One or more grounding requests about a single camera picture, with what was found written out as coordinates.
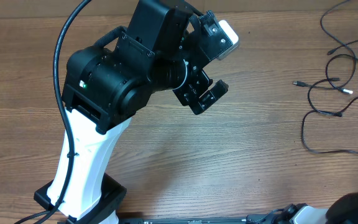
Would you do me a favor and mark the black USB cable one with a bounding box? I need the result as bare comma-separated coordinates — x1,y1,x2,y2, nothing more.
300,0,358,156

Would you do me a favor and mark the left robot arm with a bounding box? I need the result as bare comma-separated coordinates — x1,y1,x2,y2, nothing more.
34,1,239,223

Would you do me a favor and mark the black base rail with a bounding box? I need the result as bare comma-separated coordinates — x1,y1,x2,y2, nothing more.
113,203,291,224

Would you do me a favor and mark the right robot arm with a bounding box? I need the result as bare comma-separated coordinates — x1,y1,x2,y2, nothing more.
272,192,358,224

